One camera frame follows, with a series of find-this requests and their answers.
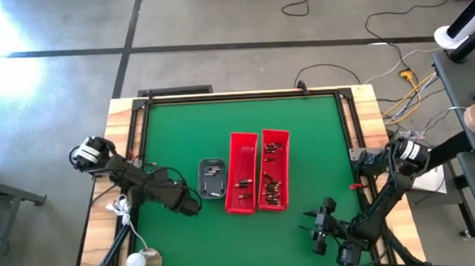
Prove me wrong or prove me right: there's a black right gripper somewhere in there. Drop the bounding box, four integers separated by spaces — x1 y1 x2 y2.
296 195 353 257

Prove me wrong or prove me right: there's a grey plastic tub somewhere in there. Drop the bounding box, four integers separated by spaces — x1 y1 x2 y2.
196 156 229 200

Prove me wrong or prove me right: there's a long red plastic bin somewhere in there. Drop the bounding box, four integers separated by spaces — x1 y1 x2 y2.
220 130 264 216
254 127 295 213

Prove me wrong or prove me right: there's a green table mat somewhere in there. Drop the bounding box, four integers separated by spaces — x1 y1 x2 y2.
128 91 376 266

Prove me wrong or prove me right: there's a round metal base disc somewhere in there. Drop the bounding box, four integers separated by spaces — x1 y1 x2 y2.
140 247 163 266

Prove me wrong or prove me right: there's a white round lamp ball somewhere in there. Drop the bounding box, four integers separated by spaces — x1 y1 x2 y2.
124 252 146 266

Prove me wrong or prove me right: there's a white box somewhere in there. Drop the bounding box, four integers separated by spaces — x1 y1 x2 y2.
409 164 447 196

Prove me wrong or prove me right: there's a black diagonal beam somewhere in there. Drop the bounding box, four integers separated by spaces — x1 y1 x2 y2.
424 130 475 171

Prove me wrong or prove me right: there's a dark metal stand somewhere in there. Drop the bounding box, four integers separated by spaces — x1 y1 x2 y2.
0 159 50 266

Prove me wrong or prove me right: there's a grey side table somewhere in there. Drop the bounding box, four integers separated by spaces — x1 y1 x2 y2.
432 46 475 257

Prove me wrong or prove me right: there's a white black cylinder stand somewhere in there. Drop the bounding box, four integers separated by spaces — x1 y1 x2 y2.
432 0 475 65

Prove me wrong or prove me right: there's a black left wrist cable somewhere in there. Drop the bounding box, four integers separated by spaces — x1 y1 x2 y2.
153 163 204 216

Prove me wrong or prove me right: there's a white bundled cable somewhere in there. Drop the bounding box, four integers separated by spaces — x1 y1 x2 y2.
104 193 147 255

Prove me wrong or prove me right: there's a black camera mount strut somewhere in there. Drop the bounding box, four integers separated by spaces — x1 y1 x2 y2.
355 180 427 266
81 224 133 266

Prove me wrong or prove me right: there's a black table frame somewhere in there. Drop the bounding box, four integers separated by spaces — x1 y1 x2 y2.
62 74 433 266

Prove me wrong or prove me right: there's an arched black floor cable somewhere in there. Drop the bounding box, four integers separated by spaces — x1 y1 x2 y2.
293 61 362 89

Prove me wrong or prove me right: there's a yellow power cable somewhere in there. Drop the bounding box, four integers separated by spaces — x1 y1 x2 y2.
380 67 442 125

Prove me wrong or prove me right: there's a white floor cable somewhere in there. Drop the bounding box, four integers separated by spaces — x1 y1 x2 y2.
361 46 447 85

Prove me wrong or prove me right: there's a long black floor cable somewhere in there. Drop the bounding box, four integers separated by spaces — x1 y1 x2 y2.
363 0 461 78

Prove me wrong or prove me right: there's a short black floor cable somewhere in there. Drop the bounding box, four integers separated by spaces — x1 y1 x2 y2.
281 0 322 19

